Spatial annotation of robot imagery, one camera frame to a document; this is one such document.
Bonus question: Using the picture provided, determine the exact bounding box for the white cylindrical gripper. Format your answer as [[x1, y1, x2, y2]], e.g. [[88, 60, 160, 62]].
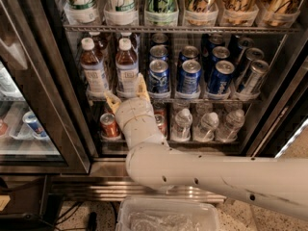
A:
[[104, 73, 156, 133]]

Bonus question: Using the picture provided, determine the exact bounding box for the tea bottle blue label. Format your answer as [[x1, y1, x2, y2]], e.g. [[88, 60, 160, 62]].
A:
[[115, 38, 141, 99]]

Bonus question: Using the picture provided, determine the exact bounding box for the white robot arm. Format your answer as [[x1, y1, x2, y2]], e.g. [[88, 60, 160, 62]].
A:
[[104, 74, 308, 220]]

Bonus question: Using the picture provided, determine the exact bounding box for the left front tea bottle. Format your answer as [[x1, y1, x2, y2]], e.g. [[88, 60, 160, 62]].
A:
[[80, 38, 110, 95]]

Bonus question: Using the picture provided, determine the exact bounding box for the right rear tea bottle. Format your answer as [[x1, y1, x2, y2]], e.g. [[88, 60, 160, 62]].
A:
[[121, 32, 140, 53]]

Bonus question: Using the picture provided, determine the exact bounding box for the left rear tea bottle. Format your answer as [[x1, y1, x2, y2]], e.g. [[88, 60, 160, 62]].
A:
[[90, 32, 108, 60]]

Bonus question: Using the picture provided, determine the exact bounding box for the left clear water bottle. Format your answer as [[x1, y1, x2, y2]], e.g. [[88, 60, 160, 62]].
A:
[[171, 108, 193, 141]]

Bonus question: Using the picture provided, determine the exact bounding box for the clear water bottle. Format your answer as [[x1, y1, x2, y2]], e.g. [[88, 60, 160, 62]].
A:
[[216, 109, 245, 142], [192, 112, 219, 142], [171, 108, 193, 141]]

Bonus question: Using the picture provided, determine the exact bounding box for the middle clear water bottle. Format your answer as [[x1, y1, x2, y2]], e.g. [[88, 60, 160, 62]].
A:
[[192, 112, 219, 142]]

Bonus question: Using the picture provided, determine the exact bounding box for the steel fridge base grille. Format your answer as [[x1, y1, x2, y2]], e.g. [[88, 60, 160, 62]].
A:
[[51, 158, 226, 204]]

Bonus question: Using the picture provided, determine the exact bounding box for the left glass fridge door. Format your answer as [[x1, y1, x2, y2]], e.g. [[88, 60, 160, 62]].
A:
[[0, 0, 95, 175]]

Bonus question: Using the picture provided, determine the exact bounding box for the right clear water bottle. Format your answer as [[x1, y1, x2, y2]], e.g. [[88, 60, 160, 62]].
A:
[[216, 109, 245, 142]]

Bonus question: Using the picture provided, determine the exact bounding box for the open right fridge door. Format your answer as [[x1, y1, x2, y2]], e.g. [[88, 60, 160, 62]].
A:
[[241, 29, 308, 157]]

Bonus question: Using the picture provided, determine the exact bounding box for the rear right orange can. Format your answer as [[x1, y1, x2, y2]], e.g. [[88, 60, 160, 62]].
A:
[[153, 102, 167, 116]]

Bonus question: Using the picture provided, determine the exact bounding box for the front left orange can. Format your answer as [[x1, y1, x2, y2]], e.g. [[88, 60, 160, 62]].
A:
[[100, 113, 121, 141]]

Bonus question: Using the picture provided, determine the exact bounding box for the front right orange can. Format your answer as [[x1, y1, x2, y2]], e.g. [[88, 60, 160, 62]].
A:
[[155, 114, 167, 137]]

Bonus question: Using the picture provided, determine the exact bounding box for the front blue patterned can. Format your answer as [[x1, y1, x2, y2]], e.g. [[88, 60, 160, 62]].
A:
[[147, 60, 170, 98]]

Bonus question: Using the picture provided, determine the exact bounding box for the blue patterned can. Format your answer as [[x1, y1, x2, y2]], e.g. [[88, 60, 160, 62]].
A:
[[149, 45, 168, 62], [150, 33, 169, 47], [147, 60, 170, 98]]

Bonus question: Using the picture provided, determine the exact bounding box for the middle blue patterned can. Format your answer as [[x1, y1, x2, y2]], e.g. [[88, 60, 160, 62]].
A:
[[149, 45, 168, 62]]

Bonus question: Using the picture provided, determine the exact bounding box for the rear blue patterned can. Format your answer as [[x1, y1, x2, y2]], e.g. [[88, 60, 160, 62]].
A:
[[150, 33, 169, 47]]

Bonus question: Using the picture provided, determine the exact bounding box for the blue can column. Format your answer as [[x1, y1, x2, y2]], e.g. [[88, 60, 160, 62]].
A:
[[178, 45, 199, 64], [176, 60, 201, 99]]

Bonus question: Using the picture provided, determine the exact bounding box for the white tall can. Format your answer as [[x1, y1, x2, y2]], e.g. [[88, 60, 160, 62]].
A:
[[104, 0, 138, 26], [66, 0, 98, 24]]

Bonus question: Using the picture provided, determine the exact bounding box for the green tall can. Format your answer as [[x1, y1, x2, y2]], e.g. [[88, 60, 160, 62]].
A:
[[144, 0, 179, 26]]

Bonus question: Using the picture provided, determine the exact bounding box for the front blue pepsi can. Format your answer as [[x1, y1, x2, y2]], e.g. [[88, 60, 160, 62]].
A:
[[207, 61, 235, 95]]

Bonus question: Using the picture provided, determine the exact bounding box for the blue pepsi can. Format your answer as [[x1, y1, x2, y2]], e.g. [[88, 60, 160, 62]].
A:
[[207, 61, 235, 95], [201, 34, 225, 57], [205, 46, 230, 78]]

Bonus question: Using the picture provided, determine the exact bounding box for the blue white can behind glass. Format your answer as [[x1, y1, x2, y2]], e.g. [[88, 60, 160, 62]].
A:
[[22, 111, 48, 140]]

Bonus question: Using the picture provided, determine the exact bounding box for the middle blue pepsi can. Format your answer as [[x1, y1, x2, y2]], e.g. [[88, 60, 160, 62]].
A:
[[205, 46, 230, 78]]

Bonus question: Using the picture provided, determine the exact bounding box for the white tall can left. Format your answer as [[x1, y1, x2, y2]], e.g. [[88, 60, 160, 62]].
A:
[[66, 0, 98, 24]]

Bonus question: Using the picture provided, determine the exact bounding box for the rear blue pepsi can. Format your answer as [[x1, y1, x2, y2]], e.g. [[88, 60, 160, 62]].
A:
[[201, 34, 225, 57]]

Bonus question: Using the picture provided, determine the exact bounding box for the gold tall can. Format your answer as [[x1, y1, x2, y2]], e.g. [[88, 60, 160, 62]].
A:
[[256, 0, 302, 28], [184, 0, 218, 26], [219, 0, 259, 27]]

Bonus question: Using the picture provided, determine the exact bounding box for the clear plastic bin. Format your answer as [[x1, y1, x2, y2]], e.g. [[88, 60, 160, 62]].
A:
[[115, 196, 219, 231]]

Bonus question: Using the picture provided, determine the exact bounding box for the rear dark can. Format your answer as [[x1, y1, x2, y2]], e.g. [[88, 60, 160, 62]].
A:
[[228, 35, 254, 64]]

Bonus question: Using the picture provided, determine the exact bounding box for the middle silver can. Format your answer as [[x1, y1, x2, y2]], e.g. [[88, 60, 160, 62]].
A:
[[237, 47, 264, 76]]

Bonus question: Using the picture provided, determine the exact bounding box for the silver can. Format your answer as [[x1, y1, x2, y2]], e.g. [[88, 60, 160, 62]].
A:
[[236, 60, 270, 100], [237, 47, 264, 76]]

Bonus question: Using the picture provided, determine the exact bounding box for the front silver can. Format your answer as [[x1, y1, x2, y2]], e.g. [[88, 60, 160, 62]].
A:
[[236, 60, 270, 100]]

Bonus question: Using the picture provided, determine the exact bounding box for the middle wire shelf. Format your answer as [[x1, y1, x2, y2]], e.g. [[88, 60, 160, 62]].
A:
[[86, 94, 263, 105]]

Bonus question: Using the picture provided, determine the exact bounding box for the wire shelf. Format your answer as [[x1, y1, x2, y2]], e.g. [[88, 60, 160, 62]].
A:
[[64, 24, 303, 35], [86, 94, 263, 105]]

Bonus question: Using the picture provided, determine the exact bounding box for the top wire shelf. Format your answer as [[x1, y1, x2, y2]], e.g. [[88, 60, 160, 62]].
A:
[[64, 24, 303, 35]]

